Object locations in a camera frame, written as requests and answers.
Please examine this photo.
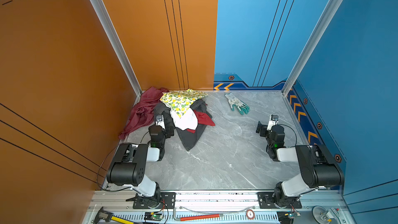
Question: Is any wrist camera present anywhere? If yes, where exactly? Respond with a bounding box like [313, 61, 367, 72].
[155, 115, 166, 130]
[267, 115, 279, 131]

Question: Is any dark grey cloth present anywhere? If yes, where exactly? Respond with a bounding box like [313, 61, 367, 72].
[154, 99, 215, 151]

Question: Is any white green work glove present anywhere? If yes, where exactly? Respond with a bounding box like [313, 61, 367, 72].
[224, 93, 250, 115]

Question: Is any aluminium corner post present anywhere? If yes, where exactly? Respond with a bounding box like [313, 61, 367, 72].
[90, 0, 143, 97]
[282, 0, 343, 96]

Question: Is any aluminium front rail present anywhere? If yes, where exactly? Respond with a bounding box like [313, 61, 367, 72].
[82, 190, 355, 224]

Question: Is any left small circuit board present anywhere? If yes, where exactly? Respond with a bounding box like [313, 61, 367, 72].
[144, 212, 164, 223]

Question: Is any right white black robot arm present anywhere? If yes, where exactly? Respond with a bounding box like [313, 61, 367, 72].
[256, 120, 345, 208]

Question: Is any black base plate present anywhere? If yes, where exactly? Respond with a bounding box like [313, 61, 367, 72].
[257, 191, 302, 209]
[133, 192, 176, 209]

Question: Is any right aluminium corner post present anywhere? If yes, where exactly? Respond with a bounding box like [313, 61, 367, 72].
[282, 0, 343, 96]

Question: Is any white cloth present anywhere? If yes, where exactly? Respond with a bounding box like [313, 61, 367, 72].
[170, 108, 198, 130]

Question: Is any round red white sticker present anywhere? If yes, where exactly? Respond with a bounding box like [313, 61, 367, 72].
[246, 209, 255, 220]

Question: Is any yellow lemon print cloth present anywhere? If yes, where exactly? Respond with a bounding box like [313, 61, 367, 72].
[160, 89, 208, 118]

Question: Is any black yellow digital caliper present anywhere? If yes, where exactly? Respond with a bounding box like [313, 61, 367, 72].
[92, 207, 135, 224]

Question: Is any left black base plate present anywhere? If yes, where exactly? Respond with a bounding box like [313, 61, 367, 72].
[133, 192, 176, 209]

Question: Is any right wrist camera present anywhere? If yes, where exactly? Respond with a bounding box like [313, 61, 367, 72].
[267, 115, 279, 131]

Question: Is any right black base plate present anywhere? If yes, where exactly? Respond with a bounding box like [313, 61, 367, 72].
[257, 191, 302, 209]

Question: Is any red handled hex key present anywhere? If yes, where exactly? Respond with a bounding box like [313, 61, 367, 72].
[173, 207, 224, 222]

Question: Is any right small circuit board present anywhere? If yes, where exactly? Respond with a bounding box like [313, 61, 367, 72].
[285, 209, 301, 219]

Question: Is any left aluminium corner post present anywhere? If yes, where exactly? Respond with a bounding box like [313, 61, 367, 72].
[90, 0, 143, 97]

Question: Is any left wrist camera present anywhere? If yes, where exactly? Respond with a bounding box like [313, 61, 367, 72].
[155, 115, 166, 130]

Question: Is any red cloth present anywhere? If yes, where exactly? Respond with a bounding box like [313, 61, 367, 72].
[187, 110, 215, 133]

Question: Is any maroon cloth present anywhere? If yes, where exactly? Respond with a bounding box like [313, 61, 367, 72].
[118, 87, 169, 140]

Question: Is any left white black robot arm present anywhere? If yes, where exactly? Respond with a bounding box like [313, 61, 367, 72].
[106, 115, 174, 209]

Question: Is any small circuit board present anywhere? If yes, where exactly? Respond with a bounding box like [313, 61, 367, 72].
[144, 212, 164, 223]
[285, 209, 301, 219]

